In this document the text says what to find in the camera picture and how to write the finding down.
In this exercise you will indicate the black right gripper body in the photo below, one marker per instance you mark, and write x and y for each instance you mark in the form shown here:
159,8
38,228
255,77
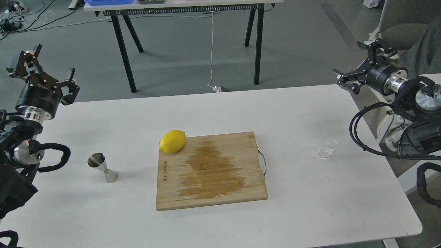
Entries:
386,77

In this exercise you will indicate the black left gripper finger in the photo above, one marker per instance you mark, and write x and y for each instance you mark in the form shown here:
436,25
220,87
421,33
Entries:
26,65
73,89

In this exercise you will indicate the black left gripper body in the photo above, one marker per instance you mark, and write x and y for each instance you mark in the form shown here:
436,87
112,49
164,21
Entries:
40,91

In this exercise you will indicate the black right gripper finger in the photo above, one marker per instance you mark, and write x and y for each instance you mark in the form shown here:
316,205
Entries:
351,81
378,50

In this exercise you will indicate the small clear glass cup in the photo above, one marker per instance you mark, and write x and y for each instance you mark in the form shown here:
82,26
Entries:
327,147

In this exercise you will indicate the steel jigger measuring cup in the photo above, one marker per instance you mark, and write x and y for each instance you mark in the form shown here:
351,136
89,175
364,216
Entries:
98,161

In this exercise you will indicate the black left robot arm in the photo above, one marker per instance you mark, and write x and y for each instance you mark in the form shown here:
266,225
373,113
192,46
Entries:
22,156

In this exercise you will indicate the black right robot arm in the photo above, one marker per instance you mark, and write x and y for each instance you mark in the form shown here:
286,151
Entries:
392,133

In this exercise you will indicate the grey office chair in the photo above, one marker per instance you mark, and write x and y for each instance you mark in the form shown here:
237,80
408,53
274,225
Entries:
403,22

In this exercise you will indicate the person in grey clothes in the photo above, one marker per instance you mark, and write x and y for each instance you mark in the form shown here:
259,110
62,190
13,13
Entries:
424,57

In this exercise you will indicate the blue plastic tray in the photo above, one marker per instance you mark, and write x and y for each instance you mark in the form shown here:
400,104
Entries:
107,2

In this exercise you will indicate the yellow lemon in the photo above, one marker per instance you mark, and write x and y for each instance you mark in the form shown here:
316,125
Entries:
173,141

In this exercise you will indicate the bamboo cutting board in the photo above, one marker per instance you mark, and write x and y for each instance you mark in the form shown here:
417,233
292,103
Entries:
211,170

